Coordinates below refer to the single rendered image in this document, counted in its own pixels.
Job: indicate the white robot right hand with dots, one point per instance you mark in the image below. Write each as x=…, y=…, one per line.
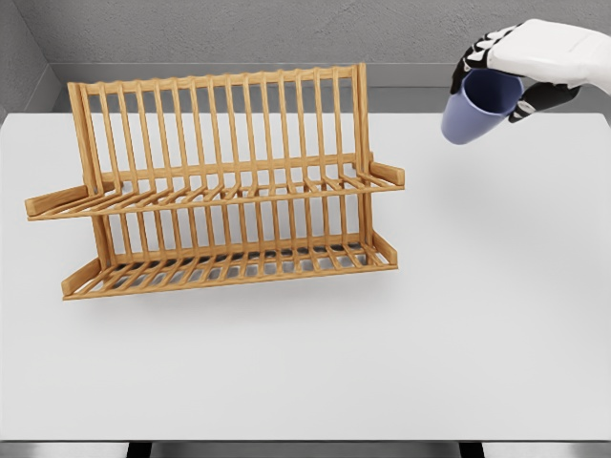
x=530, y=50

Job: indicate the blue plastic cup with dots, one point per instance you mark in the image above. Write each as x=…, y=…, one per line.
x=472, y=112

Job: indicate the wooden two-tier dish rack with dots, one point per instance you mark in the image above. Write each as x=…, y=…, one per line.
x=229, y=186

